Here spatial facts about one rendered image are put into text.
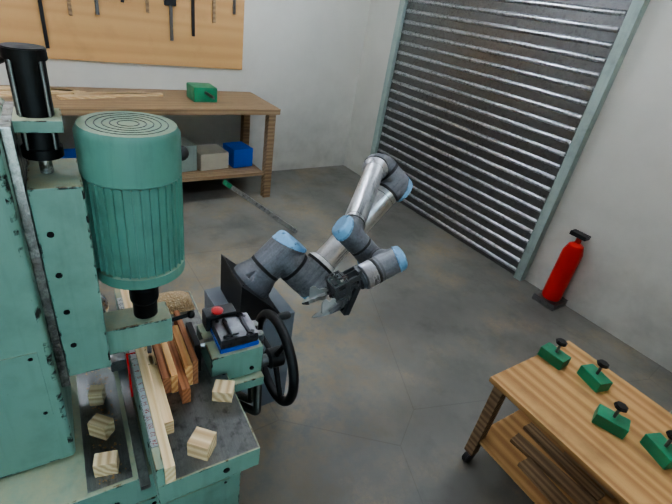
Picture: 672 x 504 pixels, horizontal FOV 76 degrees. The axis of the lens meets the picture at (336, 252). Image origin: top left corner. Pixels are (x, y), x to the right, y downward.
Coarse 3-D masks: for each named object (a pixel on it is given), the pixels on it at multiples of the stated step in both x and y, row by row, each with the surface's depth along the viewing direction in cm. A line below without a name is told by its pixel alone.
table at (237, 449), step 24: (240, 384) 111; (192, 408) 98; (216, 408) 99; (240, 408) 100; (144, 432) 93; (192, 432) 93; (240, 432) 95; (216, 456) 89; (240, 456) 91; (192, 480) 87; (216, 480) 91
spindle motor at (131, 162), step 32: (96, 128) 72; (128, 128) 74; (160, 128) 77; (96, 160) 71; (128, 160) 72; (160, 160) 75; (96, 192) 75; (128, 192) 75; (160, 192) 78; (96, 224) 79; (128, 224) 78; (160, 224) 81; (96, 256) 84; (128, 256) 81; (160, 256) 84; (128, 288) 84
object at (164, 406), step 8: (152, 352) 106; (152, 376) 100; (160, 376) 100; (160, 384) 98; (160, 392) 96; (160, 400) 94; (160, 408) 93; (168, 408) 93; (168, 416) 91; (168, 424) 91; (168, 432) 92
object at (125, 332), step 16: (160, 304) 102; (112, 320) 95; (128, 320) 96; (144, 320) 97; (160, 320) 97; (112, 336) 93; (128, 336) 95; (144, 336) 97; (160, 336) 100; (112, 352) 95
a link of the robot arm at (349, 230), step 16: (368, 160) 188; (384, 160) 187; (368, 176) 177; (384, 176) 191; (368, 192) 168; (352, 208) 159; (368, 208) 163; (336, 224) 154; (352, 224) 149; (352, 240) 150; (368, 240) 152
